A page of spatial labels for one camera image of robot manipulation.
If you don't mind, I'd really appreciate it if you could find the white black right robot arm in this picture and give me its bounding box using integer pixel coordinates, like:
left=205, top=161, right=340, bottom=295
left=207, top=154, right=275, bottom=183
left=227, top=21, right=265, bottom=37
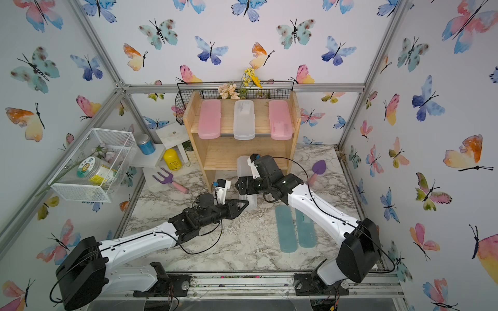
left=236, top=154, right=381, bottom=295

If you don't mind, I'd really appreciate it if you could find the white small stool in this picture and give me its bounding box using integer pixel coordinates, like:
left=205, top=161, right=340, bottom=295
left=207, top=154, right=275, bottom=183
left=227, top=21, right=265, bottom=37
left=155, top=123, right=189, bottom=164

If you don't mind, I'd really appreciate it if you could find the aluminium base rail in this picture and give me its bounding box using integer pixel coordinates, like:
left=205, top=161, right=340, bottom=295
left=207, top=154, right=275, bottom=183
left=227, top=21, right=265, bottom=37
left=96, top=272, right=405, bottom=301

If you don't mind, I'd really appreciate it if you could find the purple pink toy rake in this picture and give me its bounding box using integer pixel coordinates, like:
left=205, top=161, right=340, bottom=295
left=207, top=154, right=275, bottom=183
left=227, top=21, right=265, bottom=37
left=153, top=168, right=189, bottom=194

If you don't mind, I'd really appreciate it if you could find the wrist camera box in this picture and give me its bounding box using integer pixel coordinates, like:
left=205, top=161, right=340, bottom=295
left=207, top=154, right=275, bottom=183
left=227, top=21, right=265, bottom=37
left=248, top=154, right=265, bottom=179
left=213, top=179, right=231, bottom=205

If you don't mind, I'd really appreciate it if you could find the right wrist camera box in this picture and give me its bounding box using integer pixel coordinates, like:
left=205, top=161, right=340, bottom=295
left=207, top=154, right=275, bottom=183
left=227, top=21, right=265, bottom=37
left=248, top=154, right=265, bottom=179

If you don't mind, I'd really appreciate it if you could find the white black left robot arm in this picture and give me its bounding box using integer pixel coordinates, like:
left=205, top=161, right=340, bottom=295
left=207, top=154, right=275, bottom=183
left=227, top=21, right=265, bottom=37
left=55, top=193, right=249, bottom=310

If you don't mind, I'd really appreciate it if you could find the yellow bottle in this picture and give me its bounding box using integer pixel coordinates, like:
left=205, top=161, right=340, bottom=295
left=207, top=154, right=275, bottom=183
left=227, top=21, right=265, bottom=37
left=163, top=149, right=182, bottom=171

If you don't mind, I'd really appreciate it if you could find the round colourful tin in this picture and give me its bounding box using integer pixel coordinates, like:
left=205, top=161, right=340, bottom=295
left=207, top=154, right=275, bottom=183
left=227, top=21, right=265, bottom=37
left=77, top=156, right=115, bottom=185

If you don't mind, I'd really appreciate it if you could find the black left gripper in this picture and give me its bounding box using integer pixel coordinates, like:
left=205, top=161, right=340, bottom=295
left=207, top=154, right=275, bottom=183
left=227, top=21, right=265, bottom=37
left=196, top=200, right=248, bottom=231

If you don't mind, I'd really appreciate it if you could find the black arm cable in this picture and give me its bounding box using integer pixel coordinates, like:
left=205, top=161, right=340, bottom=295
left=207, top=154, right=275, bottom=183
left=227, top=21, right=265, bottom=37
left=170, top=217, right=224, bottom=256
left=268, top=156, right=398, bottom=275

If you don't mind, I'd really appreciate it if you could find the artificial flowers bunch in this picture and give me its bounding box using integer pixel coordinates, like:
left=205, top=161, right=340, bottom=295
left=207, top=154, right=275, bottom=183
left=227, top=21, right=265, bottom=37
left=217, top=67, right=263, bottom=100

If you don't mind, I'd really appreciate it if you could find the black wire basket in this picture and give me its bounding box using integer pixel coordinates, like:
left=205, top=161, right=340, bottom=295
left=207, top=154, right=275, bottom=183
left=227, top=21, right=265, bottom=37
left=175, top=79, right=296, bottom=125

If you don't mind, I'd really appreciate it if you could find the white wire mesh box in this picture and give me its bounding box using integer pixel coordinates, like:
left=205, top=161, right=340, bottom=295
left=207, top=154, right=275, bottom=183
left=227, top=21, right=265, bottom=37
left=49, top=128, right=138, bottom=203

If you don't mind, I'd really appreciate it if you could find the purple pink toy trowel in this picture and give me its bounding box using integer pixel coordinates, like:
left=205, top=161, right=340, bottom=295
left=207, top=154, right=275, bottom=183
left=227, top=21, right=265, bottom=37
left=308, top=159, right=327, bottom=187

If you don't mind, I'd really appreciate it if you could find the blue glitter jar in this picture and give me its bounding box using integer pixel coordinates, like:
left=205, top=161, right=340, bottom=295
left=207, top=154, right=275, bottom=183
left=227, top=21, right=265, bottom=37
left=136, top=134, right=156, bottom=156

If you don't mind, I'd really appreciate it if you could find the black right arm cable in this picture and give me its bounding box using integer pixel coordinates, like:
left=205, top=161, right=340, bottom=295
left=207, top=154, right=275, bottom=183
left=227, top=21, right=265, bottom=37
left=268, top=156, right=398, bottom=275

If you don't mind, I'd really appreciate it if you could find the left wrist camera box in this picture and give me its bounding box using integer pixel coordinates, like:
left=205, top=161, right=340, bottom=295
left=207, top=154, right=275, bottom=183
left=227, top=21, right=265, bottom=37
left=213, top=179, right=231, bottom=205

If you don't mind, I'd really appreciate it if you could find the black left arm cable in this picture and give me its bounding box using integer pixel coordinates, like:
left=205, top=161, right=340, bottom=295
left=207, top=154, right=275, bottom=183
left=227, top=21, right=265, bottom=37
left=170, top=217, right=224, bottom=256

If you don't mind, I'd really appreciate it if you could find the white step block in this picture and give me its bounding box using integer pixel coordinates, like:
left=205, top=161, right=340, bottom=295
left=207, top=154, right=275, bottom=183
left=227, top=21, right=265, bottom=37
left=130, top=152, right=163, bottom=183

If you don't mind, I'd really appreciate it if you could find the pink pencil case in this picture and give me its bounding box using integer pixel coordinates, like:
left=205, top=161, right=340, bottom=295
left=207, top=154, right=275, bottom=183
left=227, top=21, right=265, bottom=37
left=198, top=99, right=221, bottom=140
left=268, top=100, right=293, bottom=141

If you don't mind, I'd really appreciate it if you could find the wooden two-tier shelf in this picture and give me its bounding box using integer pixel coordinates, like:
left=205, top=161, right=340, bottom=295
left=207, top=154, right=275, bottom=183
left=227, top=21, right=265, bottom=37
left=183, top=91, right=301, bottom=187

